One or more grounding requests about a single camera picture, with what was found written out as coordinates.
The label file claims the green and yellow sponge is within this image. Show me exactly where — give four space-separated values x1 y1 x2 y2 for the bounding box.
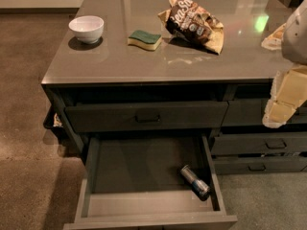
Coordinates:
128 30 162 51

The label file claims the black bin beside cabinet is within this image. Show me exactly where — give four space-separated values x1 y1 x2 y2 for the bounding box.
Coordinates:
43 106 65 139

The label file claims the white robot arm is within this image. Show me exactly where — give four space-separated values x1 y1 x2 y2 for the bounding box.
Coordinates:
261 0 307 128

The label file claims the brown seaweed snack bag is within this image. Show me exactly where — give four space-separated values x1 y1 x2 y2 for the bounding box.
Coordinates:
158 0 224 55

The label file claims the grey top right drawer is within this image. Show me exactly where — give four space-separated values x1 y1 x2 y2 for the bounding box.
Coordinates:
221 97 307 127

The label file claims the open grey middle drawer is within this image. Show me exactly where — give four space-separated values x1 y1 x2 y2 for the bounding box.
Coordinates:
63 136 237 230

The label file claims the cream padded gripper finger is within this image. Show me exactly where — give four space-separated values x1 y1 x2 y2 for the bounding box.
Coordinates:
261 24 286 51
262 64 307 128

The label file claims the grey top left drawer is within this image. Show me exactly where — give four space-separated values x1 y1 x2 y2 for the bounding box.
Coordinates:
65 101 228 132

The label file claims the redbull can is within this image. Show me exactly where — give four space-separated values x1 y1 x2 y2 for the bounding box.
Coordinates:
180 165 211 201

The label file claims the grey bottom right drawer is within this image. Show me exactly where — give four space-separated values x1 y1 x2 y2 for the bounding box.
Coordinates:
213 156 307 174

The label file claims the white ceramic bowl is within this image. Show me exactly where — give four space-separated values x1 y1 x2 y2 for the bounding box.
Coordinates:
68 15 105 44

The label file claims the grey counter cabinet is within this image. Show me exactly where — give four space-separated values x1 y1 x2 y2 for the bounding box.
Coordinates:
42 0 306 160

